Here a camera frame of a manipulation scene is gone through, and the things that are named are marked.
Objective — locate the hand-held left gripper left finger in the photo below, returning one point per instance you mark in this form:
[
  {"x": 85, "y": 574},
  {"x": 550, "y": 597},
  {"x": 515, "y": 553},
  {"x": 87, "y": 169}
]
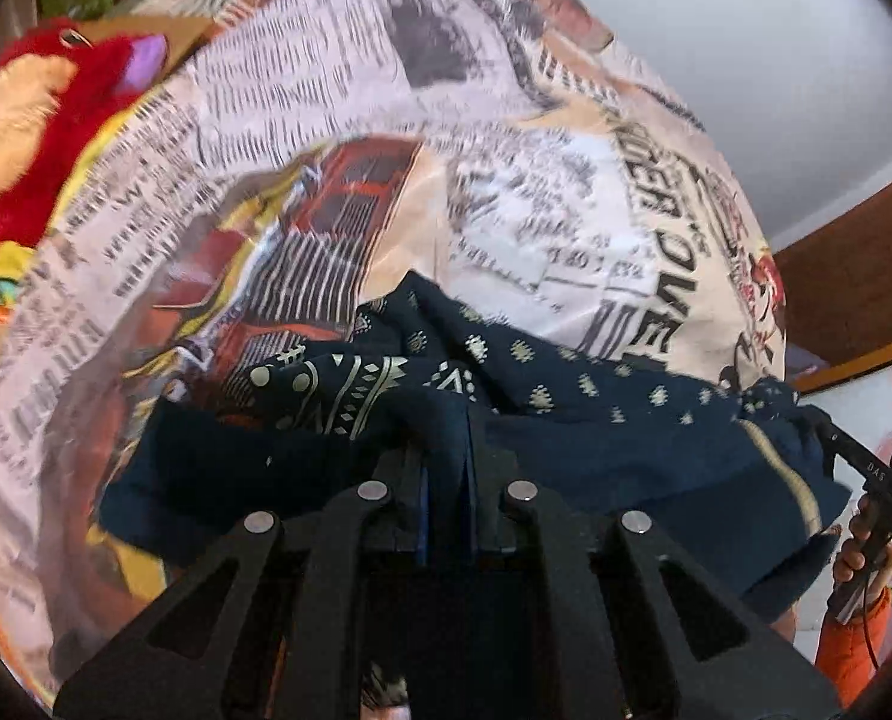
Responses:
[{"x": 422, "y": 517}]

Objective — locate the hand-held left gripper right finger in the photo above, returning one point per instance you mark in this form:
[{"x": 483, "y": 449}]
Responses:
[{"x": 476, "y": 517}]

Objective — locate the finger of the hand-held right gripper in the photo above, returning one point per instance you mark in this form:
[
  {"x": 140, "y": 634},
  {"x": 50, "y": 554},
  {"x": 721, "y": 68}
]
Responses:
[{"x": 843, "y": 450}]

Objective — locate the navy patterned garment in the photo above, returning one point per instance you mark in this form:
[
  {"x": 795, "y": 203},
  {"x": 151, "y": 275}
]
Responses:
[{"x": 566, "y": 405}]

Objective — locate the person's right hand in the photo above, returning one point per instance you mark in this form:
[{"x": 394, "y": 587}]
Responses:
[{"x": 850, "y": 547}]

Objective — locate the wooden wardrobe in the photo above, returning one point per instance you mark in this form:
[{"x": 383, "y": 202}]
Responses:
[{"x": 865, "y": 367}]

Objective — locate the printed blanket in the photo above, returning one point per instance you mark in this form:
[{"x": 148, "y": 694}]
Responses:
[{"x": 491, "y": 187}]

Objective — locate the red plush toy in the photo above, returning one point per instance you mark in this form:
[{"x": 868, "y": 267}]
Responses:
[{"x": 26, "y": 127}]

